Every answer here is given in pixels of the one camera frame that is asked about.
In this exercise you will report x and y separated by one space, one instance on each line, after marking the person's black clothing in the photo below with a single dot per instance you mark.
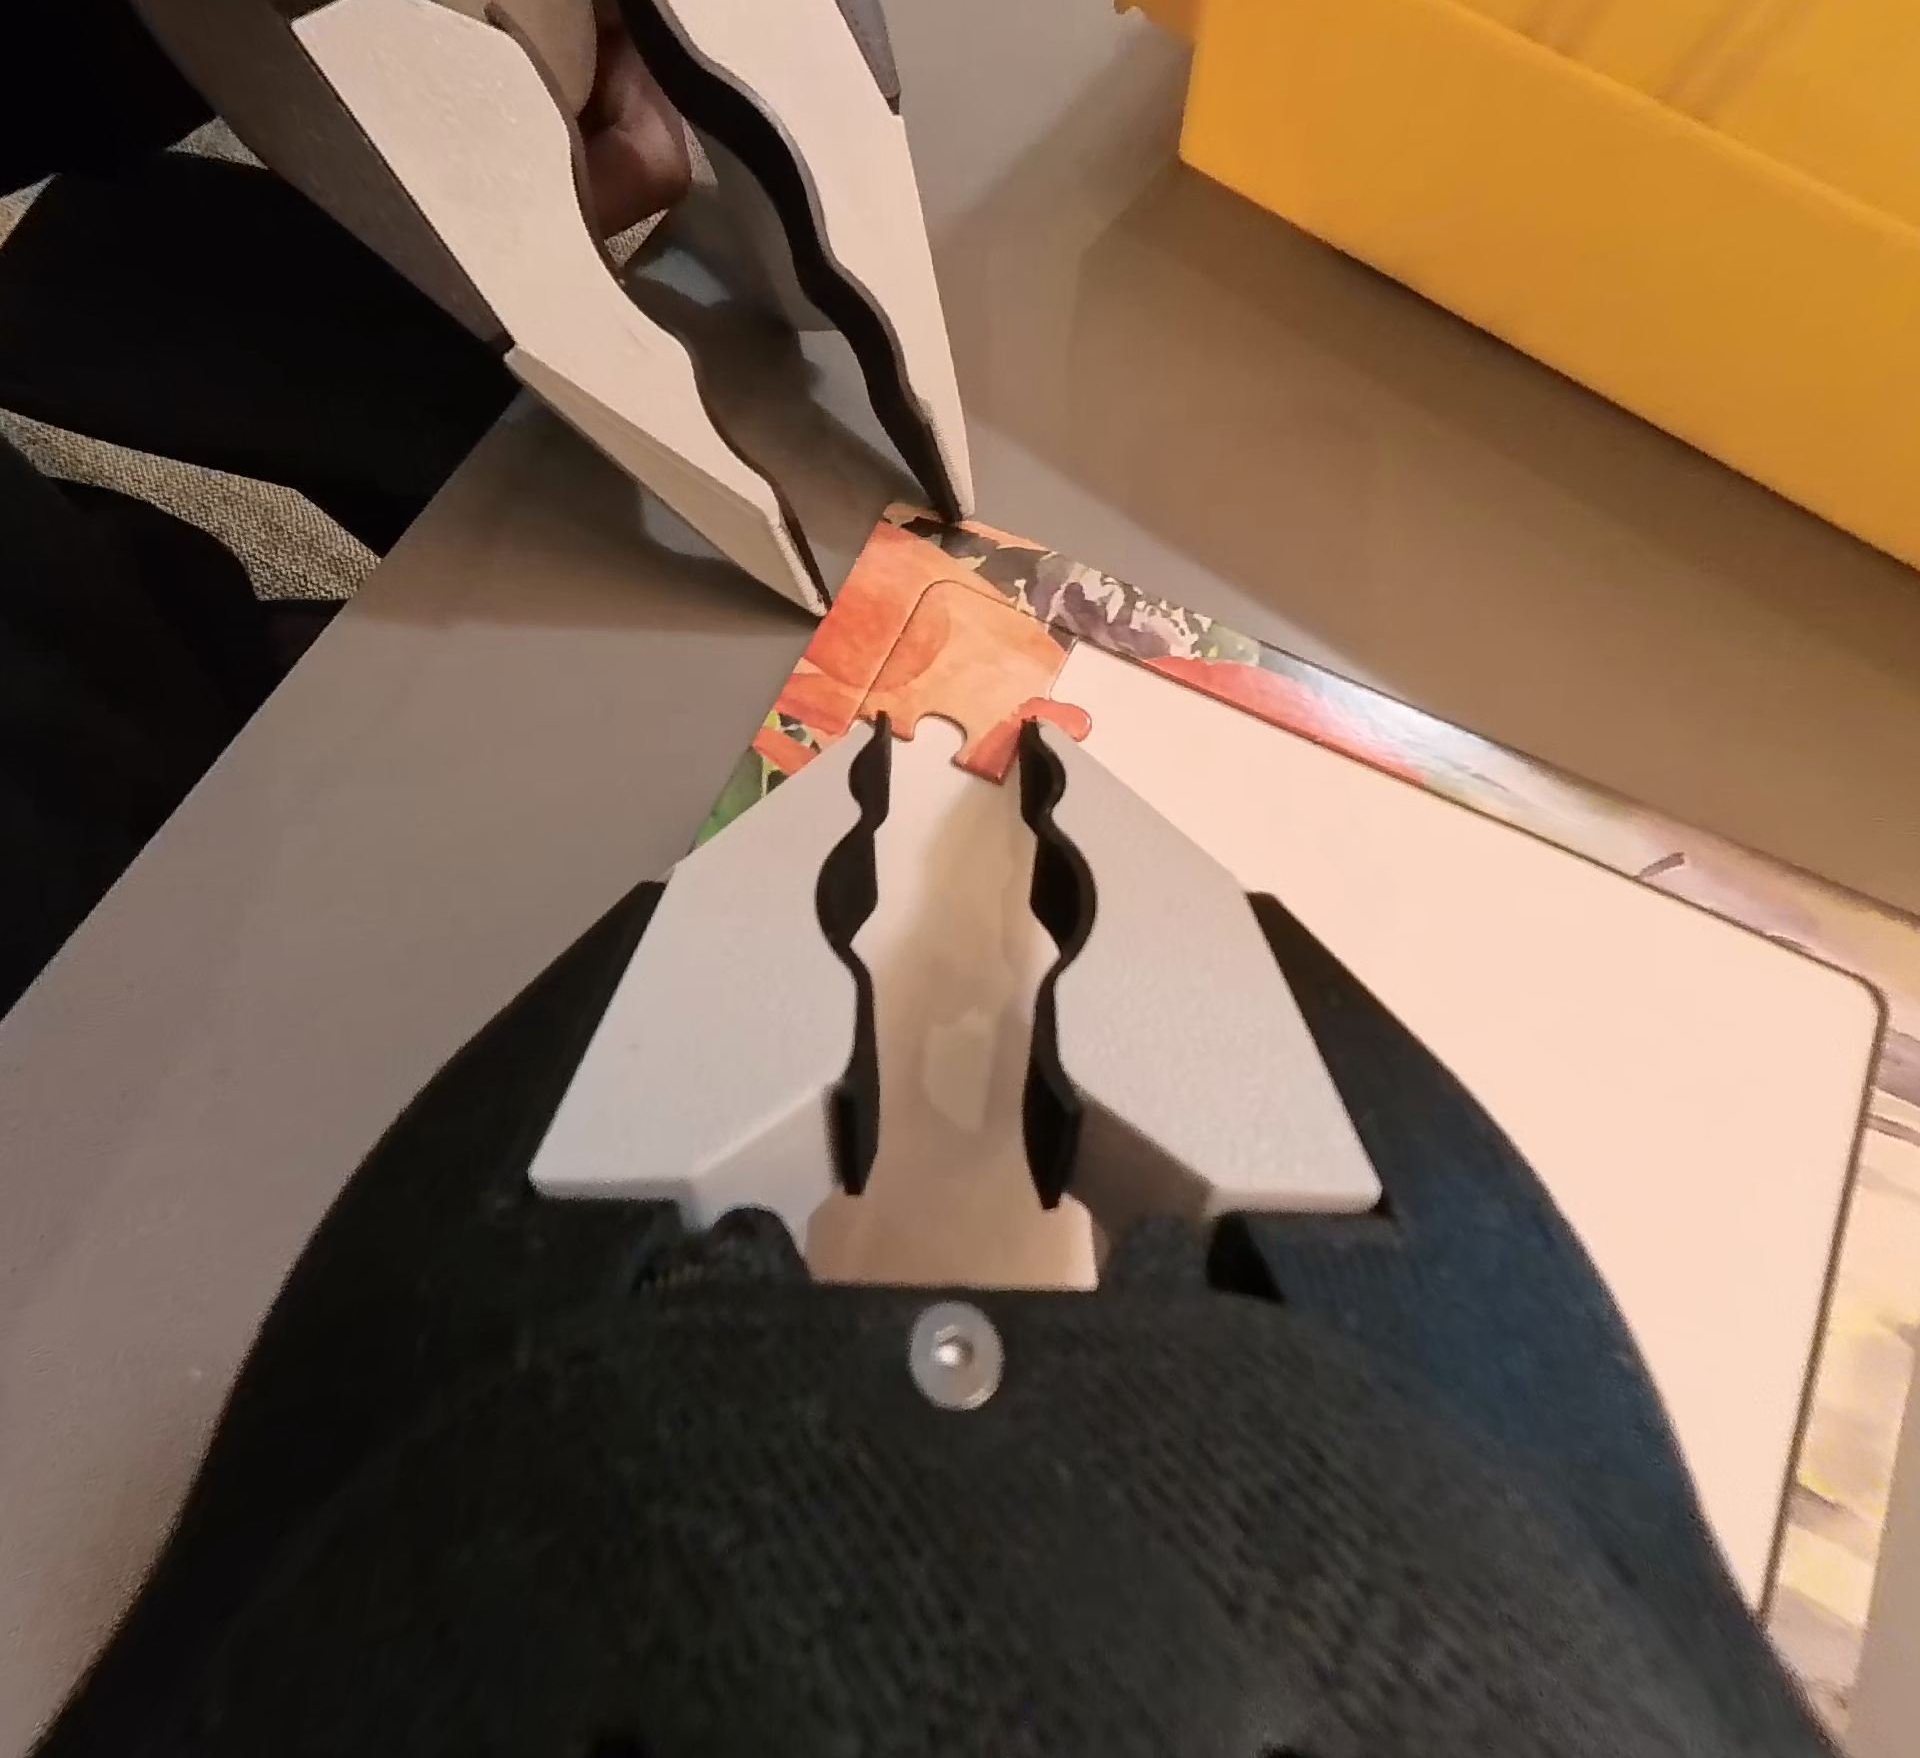
181 334

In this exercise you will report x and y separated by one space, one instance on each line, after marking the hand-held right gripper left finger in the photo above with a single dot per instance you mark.
704 1022

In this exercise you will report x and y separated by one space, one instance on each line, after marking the yellow plastic bin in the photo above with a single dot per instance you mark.
1576 136

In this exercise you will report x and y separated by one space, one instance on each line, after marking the person's left hand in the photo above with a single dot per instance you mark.
639 155

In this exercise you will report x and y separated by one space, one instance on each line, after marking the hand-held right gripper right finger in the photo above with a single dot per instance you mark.
1214 1037

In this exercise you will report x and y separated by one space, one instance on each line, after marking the orange corner jigsaw piece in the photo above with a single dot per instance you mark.
959 646

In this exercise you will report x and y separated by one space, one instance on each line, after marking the person's left forearm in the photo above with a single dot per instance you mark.
77 19

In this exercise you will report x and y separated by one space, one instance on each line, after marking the jigsaw puzzle frame board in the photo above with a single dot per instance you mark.
1469 977

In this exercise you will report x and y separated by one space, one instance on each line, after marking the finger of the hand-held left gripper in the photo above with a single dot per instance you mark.
794 61
451 169

